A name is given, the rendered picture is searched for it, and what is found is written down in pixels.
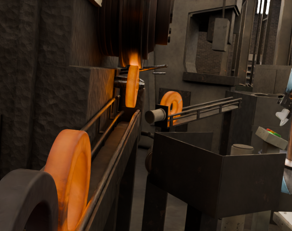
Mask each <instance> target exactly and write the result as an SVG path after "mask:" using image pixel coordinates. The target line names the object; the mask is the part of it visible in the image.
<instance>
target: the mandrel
mask: <svg viewBox="0 0 292 231"><path fill-rule="evenodd" d="M126 84H127V77H119V76H114V86H113V88H124V89H126ZM144 86H145V82H144V81H143V80H141V79H140V78H138V79H137V84H136V90H141V89H143V88H144Z"/></svg>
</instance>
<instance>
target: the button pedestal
mask: <svg viewBox="0 0 292 231"><path fill-rule="evenodd" d="M255 134H256V135H257V136H259V137H260V138H261V139H263V140H264V141H263V147H262V153H261V154H277V153H280V149H282V150H284V149H285V148H286V146H287V144H288V141H286V140H285V139H283V138H281V137H279V136H277V135H275V134H273V133H270V131H269V132H268V131H267V130H265V129H263V128H262V127H259V128H258V129H257V131H256V133H255ZM270 214H271V210H268V211H262V212H257V213H253V219H252V225H251V230H249V229H243V231H268V229H269V223H270Z"/></svg>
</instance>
